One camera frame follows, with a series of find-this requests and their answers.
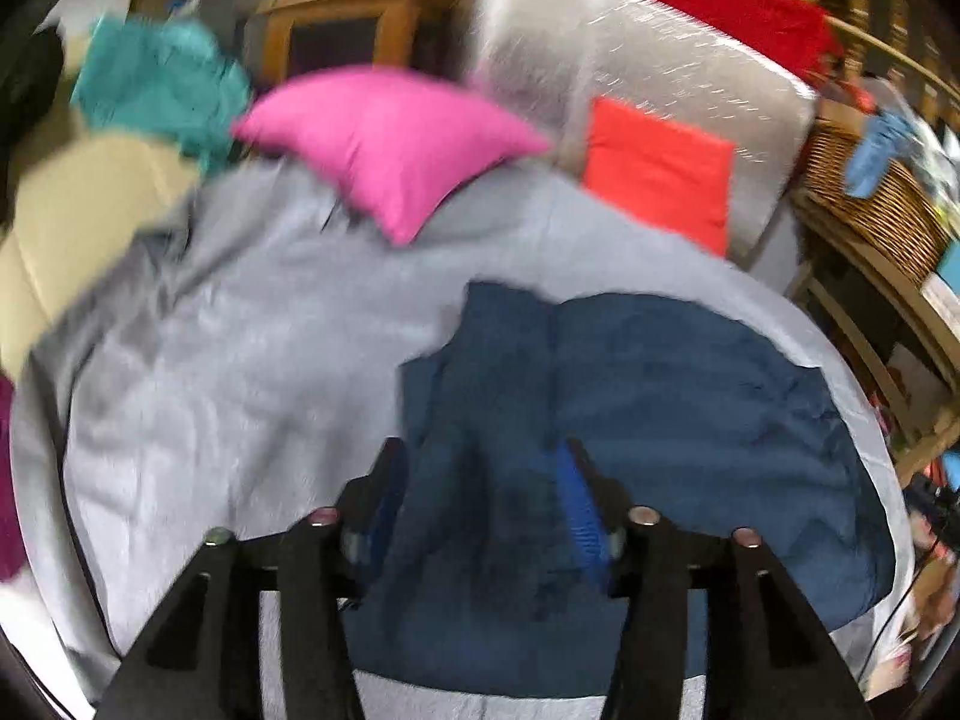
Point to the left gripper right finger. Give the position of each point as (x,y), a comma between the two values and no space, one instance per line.
(635,554)

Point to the silver quilted mattress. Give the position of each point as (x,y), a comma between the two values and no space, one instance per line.
(545,60)

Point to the beige cushion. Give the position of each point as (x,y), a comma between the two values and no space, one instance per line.
(76,212)

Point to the navy blue padded jacket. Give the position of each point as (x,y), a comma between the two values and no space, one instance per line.
(698,416)

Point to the wooden cabinet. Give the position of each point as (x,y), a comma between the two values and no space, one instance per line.
(302,35)

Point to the black garment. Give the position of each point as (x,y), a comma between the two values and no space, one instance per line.
(28,91)

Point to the pink pillow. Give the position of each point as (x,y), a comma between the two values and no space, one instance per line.
(394,142)

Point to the orange-red pillow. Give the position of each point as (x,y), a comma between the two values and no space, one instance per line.
(663,173)

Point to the wicker basket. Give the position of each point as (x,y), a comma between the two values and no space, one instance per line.
(897,219)

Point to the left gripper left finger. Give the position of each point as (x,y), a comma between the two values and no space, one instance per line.
(328,559)

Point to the light blue cloth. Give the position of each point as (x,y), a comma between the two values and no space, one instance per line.
(887,137)

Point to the grey bed blanket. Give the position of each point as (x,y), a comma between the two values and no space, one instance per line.
(241,361)

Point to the red cloth on headboard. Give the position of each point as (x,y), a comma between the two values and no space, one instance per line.
(793,33)

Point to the wooden shelf rack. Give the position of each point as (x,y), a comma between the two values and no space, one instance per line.
(899,349)

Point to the teal garment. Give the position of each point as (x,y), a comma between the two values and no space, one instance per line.
(167,79)

